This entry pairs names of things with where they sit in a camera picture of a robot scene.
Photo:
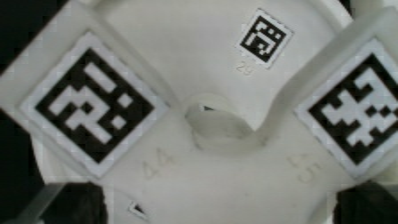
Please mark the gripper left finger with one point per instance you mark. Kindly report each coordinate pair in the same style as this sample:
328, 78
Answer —
67, 204

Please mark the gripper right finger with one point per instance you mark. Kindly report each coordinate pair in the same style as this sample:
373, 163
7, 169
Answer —
366, 205

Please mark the white cross-shaped table base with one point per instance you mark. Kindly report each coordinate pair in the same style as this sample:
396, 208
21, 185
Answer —
172, 184

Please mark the white round table top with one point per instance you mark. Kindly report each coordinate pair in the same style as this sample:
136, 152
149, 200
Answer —
273, 58

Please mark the white cylindrical table leg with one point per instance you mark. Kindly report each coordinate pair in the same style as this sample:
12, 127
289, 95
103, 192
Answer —
220, 131

